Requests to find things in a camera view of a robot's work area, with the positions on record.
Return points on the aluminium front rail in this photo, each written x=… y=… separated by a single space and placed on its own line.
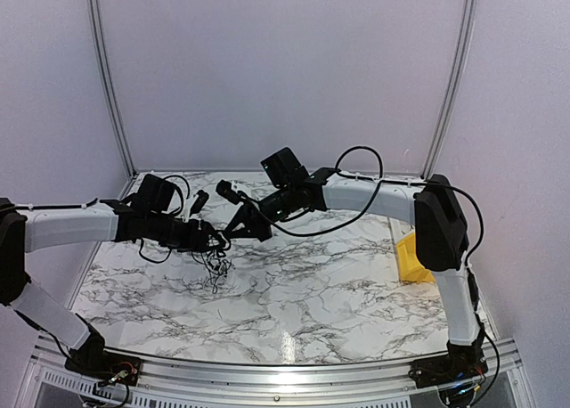
x=164 y=382

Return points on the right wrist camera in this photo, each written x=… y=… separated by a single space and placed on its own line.
x=232 y=192

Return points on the aluminium corner post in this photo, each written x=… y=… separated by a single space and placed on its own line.
x=459 y=63
x=108 y=88

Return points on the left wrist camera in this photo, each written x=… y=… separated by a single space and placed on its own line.
x=195 y=204

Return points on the right aluminium corner post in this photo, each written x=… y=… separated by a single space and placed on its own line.
x=459 y=63

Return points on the yellow plastic bin near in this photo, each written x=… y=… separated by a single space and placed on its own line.
x=410 y=269

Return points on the left aluminium corner post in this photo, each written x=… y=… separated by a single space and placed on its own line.
x=108 y=88

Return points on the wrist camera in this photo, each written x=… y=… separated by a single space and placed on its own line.
x=232 y=192
x=195 y=204

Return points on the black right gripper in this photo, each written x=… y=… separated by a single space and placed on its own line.
x=256 y=227

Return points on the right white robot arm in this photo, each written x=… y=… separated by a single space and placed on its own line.
x=430 y=206

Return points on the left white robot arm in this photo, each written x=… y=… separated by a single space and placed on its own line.
x=154 y=212

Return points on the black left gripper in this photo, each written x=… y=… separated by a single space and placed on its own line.
x=200 y=244

